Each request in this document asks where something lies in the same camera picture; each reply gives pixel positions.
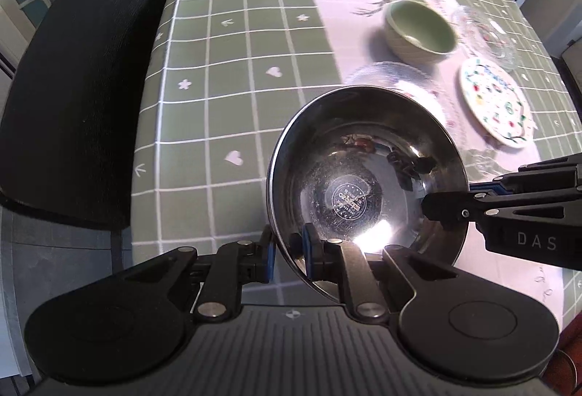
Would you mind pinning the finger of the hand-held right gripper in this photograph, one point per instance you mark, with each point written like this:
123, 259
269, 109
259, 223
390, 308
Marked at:
450, 205
545, 171

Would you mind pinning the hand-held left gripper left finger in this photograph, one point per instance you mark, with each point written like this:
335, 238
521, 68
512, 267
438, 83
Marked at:
270, 257

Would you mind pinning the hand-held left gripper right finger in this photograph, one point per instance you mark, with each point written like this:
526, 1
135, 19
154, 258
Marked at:
310, 257

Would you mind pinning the stainless steel bowl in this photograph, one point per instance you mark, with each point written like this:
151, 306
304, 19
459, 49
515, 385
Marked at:
363, 141

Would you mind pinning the clear glass flower plate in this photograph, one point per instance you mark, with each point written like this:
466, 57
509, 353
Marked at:
382, 75

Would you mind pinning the green ceramic bowl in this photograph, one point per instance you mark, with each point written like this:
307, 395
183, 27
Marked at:
423, 32

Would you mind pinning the white fruit-printed plate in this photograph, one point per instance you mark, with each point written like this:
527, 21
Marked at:
491, 100

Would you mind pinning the light grey chair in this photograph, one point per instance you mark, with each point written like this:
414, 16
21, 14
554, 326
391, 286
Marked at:
573, 68

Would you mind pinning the clear glass bowl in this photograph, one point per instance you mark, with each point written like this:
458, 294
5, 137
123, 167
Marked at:
489, 41

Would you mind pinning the white deer-printed table runner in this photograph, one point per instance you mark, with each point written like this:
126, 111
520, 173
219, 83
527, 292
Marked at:
345, 14

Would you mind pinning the large black chair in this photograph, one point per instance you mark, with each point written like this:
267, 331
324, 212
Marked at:
82, 82

